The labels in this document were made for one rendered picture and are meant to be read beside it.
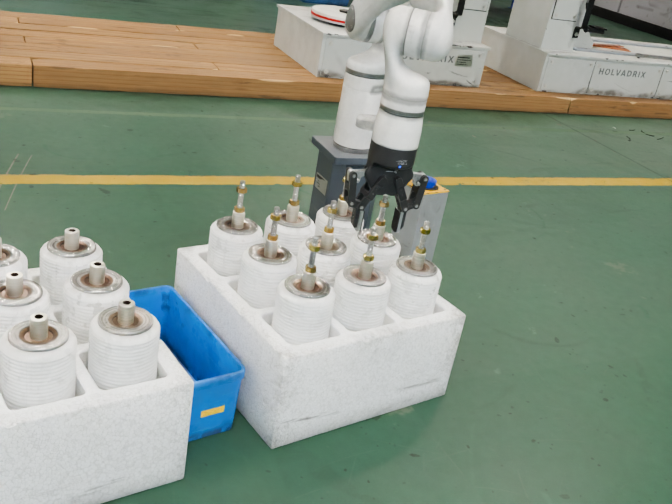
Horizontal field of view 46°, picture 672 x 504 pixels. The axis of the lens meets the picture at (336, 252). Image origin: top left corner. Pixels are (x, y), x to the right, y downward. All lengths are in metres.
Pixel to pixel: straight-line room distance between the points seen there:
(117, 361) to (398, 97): 0.56
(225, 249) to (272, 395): 0.29
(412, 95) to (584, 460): 0.72
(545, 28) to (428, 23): 2.81
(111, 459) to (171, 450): 0.09
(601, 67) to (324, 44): 1.47
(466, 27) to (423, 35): 2.54
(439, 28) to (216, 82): 2.05
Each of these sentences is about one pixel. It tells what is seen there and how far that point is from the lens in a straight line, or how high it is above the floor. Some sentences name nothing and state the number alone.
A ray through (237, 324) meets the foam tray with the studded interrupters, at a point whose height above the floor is 0.15.
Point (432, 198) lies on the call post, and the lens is 1.63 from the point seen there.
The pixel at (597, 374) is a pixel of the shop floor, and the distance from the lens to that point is 1.80.
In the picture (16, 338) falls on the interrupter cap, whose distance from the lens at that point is 1.12.
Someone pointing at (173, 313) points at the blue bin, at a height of 0.08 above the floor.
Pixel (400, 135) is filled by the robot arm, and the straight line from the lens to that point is 1.23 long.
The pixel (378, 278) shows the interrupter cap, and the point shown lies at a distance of 1.36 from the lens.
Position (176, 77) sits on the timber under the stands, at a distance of 3.13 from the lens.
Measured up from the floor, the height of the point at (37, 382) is 0.21.
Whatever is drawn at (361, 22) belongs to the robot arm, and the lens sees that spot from 1.72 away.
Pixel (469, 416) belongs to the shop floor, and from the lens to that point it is 1.53.
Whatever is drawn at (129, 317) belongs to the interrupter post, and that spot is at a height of 0.26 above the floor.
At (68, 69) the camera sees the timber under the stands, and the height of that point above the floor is 0.07.
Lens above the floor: 0.86
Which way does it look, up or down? 25 degrees down
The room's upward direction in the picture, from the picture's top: 11 degrees clockwise
